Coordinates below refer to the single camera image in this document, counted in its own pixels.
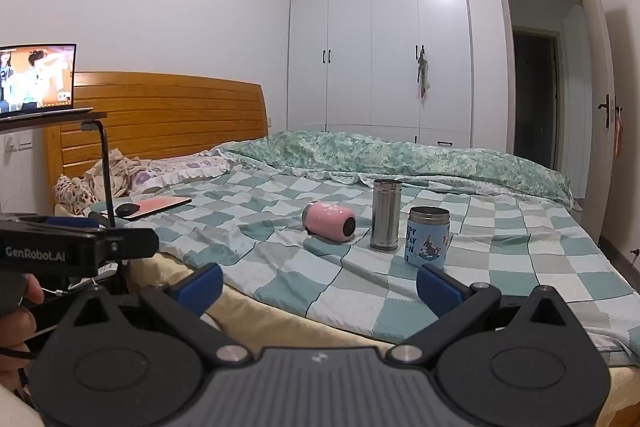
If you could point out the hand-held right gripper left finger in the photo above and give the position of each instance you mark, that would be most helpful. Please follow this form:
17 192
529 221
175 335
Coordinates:
199 289

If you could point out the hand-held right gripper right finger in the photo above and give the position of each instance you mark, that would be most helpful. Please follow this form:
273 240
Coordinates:
438 290

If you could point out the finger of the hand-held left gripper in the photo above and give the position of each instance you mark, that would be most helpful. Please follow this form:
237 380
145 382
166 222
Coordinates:
134 243

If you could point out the pink cup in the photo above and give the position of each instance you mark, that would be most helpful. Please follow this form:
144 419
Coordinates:
327 220

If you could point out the blue printed cup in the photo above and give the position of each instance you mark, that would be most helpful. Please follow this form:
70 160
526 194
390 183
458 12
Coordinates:
426 238

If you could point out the tall stainless steel cup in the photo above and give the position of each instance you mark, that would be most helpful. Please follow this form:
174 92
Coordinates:
385 214

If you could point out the person's left hand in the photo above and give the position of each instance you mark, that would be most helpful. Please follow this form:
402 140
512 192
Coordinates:
15 324

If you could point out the black computer mouse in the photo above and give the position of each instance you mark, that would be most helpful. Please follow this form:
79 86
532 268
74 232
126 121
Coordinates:
127 209

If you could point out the pink mouse pad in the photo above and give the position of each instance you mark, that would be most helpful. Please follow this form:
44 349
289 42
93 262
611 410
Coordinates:
160 205

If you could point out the red floral pillow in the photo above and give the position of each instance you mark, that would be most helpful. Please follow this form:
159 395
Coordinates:
72 192

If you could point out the black laptop stand table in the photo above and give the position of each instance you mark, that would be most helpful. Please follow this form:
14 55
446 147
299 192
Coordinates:
106 177

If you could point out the crumpled floral cloth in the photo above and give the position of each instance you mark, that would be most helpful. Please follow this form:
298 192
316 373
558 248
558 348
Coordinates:
122 169

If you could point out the yellow bed sheet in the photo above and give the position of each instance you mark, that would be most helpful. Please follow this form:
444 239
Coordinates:
280 322

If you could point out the purple floral pillow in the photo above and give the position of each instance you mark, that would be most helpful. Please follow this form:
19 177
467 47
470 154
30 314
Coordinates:
187 167

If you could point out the green checkered blanket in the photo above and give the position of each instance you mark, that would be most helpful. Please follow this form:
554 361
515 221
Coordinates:
310 267

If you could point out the wooden bed headboard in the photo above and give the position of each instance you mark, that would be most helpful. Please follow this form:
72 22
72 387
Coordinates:
165 117

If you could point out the green floral quilt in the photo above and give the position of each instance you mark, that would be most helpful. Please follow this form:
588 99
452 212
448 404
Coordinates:
410 157

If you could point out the open laptop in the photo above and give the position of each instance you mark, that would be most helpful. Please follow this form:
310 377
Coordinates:
37 79

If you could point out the red hanging tag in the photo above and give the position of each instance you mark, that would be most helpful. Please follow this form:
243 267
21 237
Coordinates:
619 137

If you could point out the white wardrobe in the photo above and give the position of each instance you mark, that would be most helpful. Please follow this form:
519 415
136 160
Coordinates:
380 42

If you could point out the white room door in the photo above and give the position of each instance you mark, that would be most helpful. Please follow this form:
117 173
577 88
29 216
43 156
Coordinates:
597 57

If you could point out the white wall socket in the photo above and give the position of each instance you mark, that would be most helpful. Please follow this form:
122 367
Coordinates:
19 142

